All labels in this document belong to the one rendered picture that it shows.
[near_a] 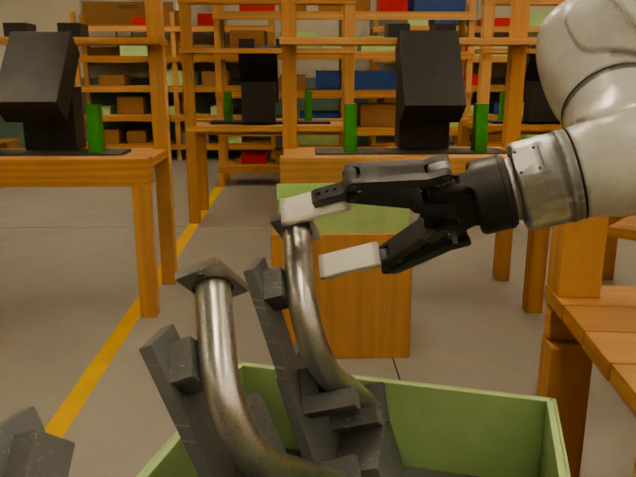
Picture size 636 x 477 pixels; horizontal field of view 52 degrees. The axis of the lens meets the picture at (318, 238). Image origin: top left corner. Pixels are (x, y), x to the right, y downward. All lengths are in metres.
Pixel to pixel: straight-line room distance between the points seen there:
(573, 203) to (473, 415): 0.34
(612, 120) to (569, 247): 0.83
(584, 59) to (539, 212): 0.18
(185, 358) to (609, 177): 0.40
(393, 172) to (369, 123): 7.36
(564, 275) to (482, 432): 0.66
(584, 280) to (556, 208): 0.86
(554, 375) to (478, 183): 0.97
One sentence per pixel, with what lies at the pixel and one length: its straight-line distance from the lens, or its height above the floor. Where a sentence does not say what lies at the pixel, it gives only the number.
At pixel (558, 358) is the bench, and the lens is 1.54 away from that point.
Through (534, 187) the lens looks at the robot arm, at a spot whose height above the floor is 1.24.
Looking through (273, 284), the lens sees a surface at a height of 1.14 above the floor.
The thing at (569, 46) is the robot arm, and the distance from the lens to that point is 0.75.
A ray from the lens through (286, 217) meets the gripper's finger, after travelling 0.64.
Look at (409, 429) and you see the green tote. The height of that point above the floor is 0.90.
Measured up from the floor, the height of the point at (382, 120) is 0.78.
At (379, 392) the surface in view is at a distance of 0.85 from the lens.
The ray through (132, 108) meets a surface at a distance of 10.62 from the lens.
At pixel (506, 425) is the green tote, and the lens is 0.87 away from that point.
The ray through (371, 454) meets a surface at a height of 0.92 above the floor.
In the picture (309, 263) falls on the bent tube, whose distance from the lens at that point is 0.67.
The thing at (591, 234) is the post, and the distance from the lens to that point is 1.47.
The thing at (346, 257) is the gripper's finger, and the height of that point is 1.14.
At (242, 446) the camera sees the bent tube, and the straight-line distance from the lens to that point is 0.52.
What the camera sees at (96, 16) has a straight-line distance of 11.38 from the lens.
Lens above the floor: 1.35
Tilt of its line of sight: 14 degrees down
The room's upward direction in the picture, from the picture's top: straight up
